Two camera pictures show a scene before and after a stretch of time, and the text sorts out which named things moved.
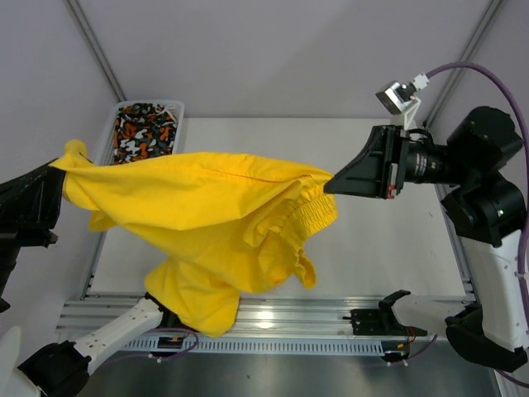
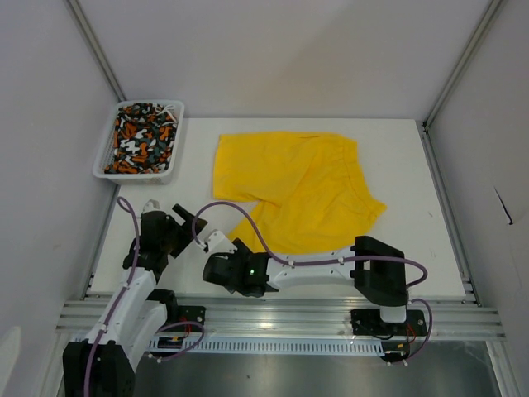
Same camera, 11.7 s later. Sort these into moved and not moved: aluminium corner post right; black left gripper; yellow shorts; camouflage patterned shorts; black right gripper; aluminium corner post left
Moved: black right gripper; yellow shorts; black left gripper
Not moved: aluminium corner post right; aluminium corner post left; camouflage patterned shorts
